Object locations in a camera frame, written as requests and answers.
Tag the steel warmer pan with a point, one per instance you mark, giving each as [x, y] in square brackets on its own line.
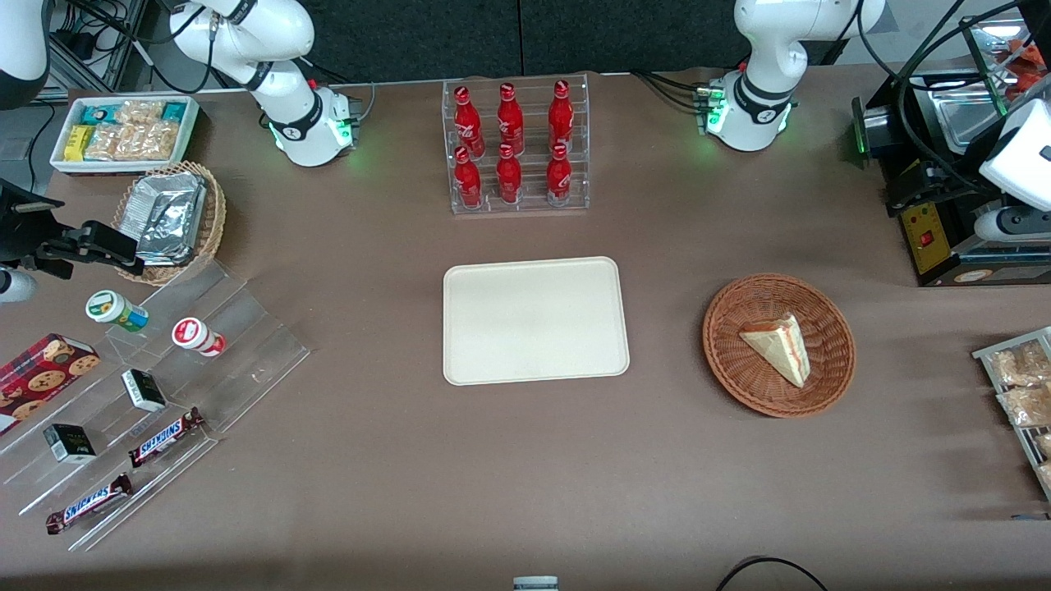
[969, 119]

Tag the teal snack packet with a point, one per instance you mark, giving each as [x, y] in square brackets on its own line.
[173, 111]
[98, 112]

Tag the clear nut snack bag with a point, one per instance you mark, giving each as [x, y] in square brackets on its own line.
[104, 142]
[139, 112]
[148, 141]

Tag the tan wicker basket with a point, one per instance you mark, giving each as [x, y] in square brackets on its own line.
[213, 222]

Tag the clear acrylic stepped display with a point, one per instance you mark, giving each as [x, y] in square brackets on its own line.
[246, 345]

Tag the triangular sandwich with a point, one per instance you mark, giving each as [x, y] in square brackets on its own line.
[780, 349]

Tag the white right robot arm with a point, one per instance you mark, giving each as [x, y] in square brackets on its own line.
[287, 90]

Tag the snickers chocolate bar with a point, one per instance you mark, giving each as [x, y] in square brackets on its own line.
[89, 503]
[164, 437]

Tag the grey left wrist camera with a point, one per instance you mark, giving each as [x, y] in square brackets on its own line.
[1014, 224]

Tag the brown round wicker basket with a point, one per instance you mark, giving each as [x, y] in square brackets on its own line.
[739, 369]

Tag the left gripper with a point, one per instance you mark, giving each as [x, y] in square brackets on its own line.
[925, 182]

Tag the white rectangular snack bin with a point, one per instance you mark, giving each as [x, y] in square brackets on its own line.
[190, 123]

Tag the tray of packaged snacks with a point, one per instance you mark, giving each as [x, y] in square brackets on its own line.
[1022, 431]

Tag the black food warmer machine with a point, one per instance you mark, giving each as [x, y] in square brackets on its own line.
[944, 246]

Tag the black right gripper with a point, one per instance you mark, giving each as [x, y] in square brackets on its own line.
[23, 233]

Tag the cream plastic tray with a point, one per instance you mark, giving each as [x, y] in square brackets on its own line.
[534, 320]

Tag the aluminium frame rack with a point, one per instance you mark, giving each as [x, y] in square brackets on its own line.
[90, 49]

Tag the yellow snack packet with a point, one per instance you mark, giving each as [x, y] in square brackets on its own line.
[78, 142]

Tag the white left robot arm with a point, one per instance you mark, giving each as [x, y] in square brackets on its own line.
[764, 49]

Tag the red plaid cookie box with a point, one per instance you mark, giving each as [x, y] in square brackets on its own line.
[41, 377]

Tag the red cola bottle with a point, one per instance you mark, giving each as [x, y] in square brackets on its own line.
[510, 119]
[468, 182]
[468, 123]
[509, 179]
[559, 176]
[561, 115]

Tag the red lid yogurt cup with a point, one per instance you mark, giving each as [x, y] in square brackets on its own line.
[193, 335]

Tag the red sausages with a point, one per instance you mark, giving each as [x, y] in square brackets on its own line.
[1030, 61]

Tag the clear cracker snack bag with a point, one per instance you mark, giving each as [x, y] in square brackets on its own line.
[1018, 365]
[1043, 445]
[1026, 406]
[1046, 476]

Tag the grey object at edge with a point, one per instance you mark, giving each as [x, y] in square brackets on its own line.
[535, 584]

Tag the green lid yogurt cup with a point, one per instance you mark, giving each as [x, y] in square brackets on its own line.
[111, 308]

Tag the small black box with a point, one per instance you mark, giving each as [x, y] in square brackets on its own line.
[70, 443]
[144, 390]

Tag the clear acrylic bottle rack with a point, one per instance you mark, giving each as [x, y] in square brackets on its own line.
[531, 193]

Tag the silver foil pack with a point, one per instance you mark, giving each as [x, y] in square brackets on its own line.
[164, 254]
[168, 209]

